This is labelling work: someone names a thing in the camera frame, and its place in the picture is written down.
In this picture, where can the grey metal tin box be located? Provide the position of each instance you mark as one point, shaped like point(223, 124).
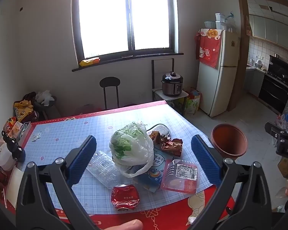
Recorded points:
point(25, 130)

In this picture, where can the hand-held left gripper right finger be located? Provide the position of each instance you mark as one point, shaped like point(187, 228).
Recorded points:
point(205, 160)

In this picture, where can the dark framed window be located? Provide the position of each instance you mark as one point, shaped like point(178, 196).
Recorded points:
point(124, 16)

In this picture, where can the brown wooden door frame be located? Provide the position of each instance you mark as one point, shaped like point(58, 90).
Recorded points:
point(241, 40)

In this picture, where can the blue and white carton box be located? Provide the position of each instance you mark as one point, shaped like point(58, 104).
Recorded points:
point(156, 171)

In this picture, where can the black round stool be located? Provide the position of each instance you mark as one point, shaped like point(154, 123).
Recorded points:
point(110, 82)

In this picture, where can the clear plastic clamshell container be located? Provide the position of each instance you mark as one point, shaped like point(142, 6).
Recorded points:
point(103, 170)

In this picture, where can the dark bin with white bag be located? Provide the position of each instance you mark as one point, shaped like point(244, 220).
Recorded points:
point(46, 101)

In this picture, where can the yellow orange snack packet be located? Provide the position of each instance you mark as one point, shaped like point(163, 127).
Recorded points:
point(89, 61)

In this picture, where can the grey mesh scrubbing sponge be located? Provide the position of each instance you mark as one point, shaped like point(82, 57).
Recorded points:
point(160, 129)

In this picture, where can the white paper card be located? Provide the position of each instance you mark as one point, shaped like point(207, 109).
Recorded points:
point(14, 189)

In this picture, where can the cardboard box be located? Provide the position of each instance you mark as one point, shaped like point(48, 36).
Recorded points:
point(283, 167)

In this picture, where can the steel electric pressure cooker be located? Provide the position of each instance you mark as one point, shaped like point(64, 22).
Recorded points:
point(172, 85)

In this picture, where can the cream two-door refrigerator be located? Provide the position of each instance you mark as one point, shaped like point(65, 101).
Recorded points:
point(223, 88)

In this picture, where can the black built-in oven stove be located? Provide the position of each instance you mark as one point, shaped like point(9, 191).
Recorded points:
point(276, 91)

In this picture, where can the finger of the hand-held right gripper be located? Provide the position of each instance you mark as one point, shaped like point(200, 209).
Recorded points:
point(273, 129)

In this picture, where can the small white sachets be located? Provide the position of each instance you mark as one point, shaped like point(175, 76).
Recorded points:
point(36, 137)

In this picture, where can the crushed red drink can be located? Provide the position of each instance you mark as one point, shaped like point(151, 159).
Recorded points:
point(124, 197)

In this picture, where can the grey kitchen wall cabinets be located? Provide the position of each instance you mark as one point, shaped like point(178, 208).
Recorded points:
point(268, 28)

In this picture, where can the gold foil wrapper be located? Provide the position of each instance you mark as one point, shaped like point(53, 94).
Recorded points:
point(169, 146)

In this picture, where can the brown plastic flower pot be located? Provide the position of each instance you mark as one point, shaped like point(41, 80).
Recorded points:
point(228, 140)

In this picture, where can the white small side table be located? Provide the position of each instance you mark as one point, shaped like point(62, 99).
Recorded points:
point(163, 97)

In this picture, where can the red printed refrigerator cover cloth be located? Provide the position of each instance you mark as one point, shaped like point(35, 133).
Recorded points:
point(208, 50)

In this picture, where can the pink plastic tray with label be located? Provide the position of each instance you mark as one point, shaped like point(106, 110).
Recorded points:
point(180, 177)

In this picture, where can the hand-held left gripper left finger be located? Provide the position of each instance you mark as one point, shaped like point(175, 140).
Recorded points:
point(82, 159)

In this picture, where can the person's left hand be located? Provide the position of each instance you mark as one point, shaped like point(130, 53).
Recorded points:
point(127, 225)

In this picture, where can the dark window sill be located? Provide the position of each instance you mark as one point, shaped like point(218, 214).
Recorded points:
point(139, 58)

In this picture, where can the white plastic bag with greens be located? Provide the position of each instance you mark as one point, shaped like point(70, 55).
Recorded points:
point(130, 146)

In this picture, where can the colourful shopping bags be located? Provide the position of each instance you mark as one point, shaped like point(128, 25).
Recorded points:
point(193, 101)

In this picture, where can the yellow snack bag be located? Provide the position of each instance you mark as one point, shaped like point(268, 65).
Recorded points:
point(24, 110)

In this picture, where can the white round jar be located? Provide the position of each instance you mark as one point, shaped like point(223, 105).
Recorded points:
point(5, 158)

